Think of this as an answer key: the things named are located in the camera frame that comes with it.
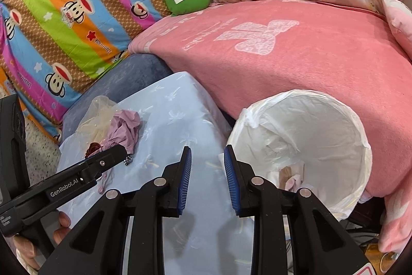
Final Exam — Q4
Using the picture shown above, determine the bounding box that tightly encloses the pink white pillow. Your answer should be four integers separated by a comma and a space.
381, 0, 412, 60

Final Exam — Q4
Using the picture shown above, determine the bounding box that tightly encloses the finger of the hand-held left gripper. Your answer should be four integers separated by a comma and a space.
56, 144, 127, 181

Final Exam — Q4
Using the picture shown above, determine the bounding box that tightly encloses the beige tulle fabric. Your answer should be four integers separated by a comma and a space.
79, 95, 117, 148

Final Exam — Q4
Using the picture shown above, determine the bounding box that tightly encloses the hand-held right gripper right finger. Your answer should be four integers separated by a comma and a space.
224, 144, 377, 275

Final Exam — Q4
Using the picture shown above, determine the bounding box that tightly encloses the pink blanket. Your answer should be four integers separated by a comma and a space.
129, 0, 412, 254

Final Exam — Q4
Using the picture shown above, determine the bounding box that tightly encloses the purple drawstring bag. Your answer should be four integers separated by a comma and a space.
98, 110, 142, 193

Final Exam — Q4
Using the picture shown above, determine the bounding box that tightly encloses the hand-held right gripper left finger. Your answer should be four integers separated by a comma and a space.
38, 146, 193, 275

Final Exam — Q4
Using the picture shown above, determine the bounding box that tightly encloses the light blue palm print tablecloth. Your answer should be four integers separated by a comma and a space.
58, 71, 290, 275

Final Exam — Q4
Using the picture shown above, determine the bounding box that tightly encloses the white bag lined bin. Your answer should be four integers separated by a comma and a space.
230, 90, 373, 221

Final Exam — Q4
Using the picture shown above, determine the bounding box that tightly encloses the tan stocking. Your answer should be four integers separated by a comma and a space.
279, 165, 293, 189

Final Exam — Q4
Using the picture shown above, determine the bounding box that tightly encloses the person's left hand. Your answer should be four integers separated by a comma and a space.
12, 211, 72, 272

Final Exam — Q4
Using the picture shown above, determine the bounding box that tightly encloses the dark red fabric piece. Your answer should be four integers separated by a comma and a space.
84, 142, 101, 159

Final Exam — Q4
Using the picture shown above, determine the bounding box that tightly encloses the blue grey sofa cushion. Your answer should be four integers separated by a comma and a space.
61, 53, 173, 140

